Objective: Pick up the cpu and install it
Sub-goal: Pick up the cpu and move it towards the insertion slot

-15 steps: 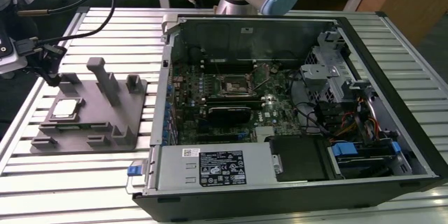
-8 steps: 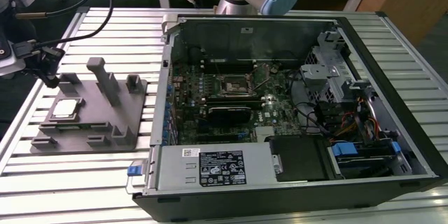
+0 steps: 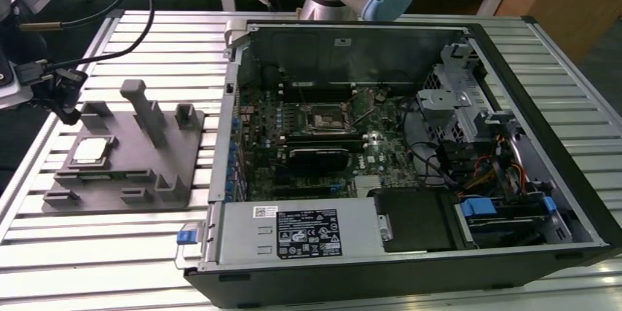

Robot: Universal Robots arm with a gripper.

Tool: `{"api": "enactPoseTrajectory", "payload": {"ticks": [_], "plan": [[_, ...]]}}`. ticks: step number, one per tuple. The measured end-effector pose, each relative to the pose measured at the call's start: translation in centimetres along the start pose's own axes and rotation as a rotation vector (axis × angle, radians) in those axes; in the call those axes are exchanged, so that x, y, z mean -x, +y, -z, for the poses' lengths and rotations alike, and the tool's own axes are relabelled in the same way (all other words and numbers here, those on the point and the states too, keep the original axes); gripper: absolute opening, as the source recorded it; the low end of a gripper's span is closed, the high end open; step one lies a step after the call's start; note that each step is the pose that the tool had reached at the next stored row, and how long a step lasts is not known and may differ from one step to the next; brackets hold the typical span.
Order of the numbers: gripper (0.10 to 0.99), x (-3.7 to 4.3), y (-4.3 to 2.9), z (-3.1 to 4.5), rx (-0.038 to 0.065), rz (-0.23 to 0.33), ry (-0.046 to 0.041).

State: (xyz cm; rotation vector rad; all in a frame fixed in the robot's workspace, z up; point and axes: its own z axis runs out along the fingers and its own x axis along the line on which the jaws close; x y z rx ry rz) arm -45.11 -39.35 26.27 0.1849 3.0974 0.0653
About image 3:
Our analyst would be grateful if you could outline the silver CPU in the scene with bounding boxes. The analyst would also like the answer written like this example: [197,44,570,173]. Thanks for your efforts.
[69,137,116,163]

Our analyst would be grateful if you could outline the metal socket cover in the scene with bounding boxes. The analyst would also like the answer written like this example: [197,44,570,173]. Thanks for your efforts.
[339,87,378,125]

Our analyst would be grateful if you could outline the CPU socket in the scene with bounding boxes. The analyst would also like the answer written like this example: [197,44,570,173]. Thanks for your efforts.
[299,101,355,134]

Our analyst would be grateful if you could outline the grey parts rack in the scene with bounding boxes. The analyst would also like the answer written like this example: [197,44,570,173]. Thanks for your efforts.
[41,78,208,216]

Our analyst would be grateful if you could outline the green RAM stick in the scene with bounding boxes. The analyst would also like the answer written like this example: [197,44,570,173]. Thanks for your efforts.
[75,171,147,182]

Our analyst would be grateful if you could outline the black RAM slot bank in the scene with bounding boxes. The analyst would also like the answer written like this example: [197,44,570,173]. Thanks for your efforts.
[279,79,359,103]
[284,132,370,151]

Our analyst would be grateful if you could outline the silver power supply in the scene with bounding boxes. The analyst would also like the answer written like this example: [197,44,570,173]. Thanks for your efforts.
[212,200,390,267]

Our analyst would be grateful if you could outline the black graphics card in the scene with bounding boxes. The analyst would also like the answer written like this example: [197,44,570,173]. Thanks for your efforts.
[286,146,352,177]

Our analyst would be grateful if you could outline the silver chipset heatsink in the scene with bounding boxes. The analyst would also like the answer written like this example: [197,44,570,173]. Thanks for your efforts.
[352,175,386,196]

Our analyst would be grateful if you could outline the green motherboard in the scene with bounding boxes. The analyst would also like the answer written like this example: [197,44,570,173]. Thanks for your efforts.
[232,83,423,202]

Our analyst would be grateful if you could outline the black PC case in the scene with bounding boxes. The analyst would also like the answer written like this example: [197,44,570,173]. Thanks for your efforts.
[181,17,622,310]

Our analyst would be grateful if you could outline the silver drive cage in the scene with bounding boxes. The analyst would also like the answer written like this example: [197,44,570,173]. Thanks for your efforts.
[412,43,506,148]

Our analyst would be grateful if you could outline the black plastic shroud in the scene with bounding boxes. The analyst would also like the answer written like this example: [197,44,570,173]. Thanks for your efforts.
[371,186,475,253]

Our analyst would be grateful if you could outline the hard disk in blue carrier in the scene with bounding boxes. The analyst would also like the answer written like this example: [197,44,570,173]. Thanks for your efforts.
[455,196,573,250]

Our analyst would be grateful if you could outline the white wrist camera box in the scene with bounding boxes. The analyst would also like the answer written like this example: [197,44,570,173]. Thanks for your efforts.
[0,58,23,109]

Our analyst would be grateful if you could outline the black camera cable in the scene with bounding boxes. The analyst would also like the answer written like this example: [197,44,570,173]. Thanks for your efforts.
[45,0,157,71]

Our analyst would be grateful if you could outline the coloured wire bundle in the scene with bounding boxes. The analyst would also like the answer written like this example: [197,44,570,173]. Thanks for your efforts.
[455,135,531,195]

